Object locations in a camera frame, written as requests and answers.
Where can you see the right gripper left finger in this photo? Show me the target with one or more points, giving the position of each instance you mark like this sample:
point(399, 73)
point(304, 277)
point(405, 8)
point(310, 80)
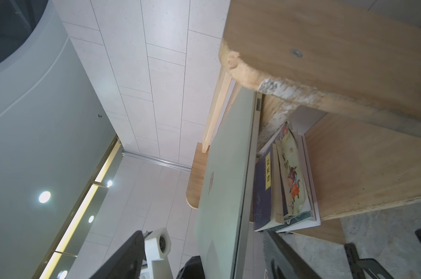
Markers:
point(126, 262)

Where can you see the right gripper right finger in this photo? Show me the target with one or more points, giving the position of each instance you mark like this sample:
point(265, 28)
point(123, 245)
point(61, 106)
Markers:
point(282, 262)

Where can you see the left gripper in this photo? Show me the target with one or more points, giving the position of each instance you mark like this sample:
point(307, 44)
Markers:
point(193, 269)

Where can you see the silver laptop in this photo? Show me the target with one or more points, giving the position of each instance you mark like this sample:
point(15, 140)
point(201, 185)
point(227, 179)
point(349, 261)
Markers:
point(222, 224)

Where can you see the white book stack bottom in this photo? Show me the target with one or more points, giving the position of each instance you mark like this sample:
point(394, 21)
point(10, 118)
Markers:
point(315, 220)

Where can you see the colourful illustrated book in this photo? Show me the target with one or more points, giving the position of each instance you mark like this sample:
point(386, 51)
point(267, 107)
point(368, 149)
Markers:
point(297, 197)

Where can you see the wooden two-tier shelf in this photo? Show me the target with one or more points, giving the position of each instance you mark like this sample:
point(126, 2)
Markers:
point(363, 70)

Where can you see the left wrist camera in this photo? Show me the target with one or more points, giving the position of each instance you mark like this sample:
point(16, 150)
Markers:
point(157, 247)

